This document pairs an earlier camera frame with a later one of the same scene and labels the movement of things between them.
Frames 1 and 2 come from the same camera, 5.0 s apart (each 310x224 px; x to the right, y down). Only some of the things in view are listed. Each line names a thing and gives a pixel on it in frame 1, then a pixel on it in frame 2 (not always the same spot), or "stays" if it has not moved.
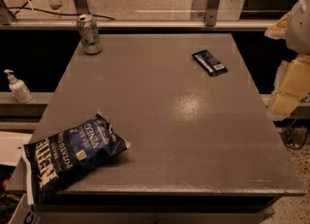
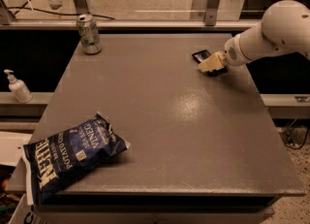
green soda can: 89,34 stays
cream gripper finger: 292,86 -> 232,54
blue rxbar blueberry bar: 209,63 stays
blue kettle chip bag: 58,156 stays
